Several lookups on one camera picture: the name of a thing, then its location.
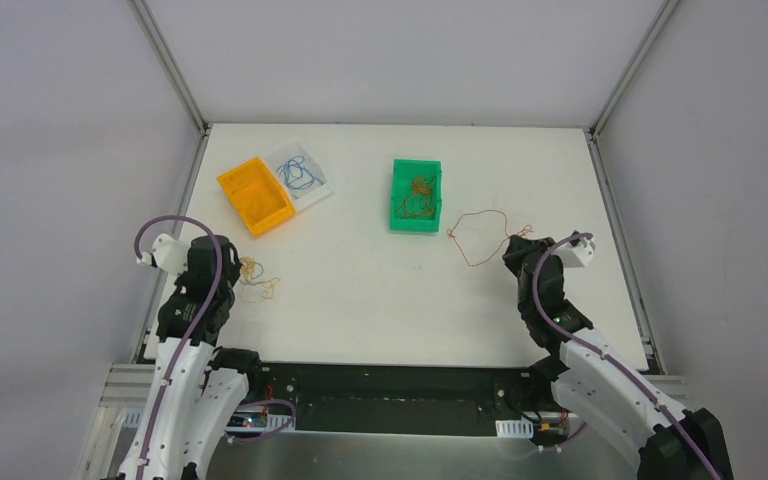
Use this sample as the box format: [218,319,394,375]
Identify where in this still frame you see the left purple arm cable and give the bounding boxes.
[133,215,298,480]

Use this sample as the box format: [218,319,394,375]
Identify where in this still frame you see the aluminium frame rail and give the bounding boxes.
[128,0,209,136]
[590,0,683,141]

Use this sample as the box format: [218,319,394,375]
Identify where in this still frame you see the right white cable duct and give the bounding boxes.
[495,418,534,439]

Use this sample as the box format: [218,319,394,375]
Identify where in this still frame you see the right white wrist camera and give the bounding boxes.
[554,231,596,268]

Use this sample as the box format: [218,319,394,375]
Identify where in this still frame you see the white translucent bin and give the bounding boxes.
[260,138,334,212]

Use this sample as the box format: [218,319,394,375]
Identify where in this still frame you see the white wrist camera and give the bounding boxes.
[137,233,189,277]
[554,231,596,268]

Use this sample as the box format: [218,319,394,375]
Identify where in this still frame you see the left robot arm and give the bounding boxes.
[115,234,265,479]

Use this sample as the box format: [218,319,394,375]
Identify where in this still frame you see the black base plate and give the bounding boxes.
[226,363,577,445]

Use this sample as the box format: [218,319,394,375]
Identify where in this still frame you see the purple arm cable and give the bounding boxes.
[503,231,723,480]
[133,215,298,480]

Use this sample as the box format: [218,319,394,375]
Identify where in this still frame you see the right aluminium frame rail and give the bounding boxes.
[590,0,683,141]

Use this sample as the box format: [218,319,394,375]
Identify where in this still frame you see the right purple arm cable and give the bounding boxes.
[503,231,723,480]

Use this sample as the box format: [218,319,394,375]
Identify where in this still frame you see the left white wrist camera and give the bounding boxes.
[137,233,189,277]

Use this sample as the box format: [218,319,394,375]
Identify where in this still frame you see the green plastic bin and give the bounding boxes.
[388,159,442,234]

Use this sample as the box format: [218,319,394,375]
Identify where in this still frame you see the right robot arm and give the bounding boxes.
[502,231,734,479]

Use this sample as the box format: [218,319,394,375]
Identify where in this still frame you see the left aluminium frame rail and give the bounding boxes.
[128,0,209,136]

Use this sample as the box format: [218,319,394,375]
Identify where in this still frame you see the yellow plastic bin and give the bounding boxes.
[217,157,297,237]

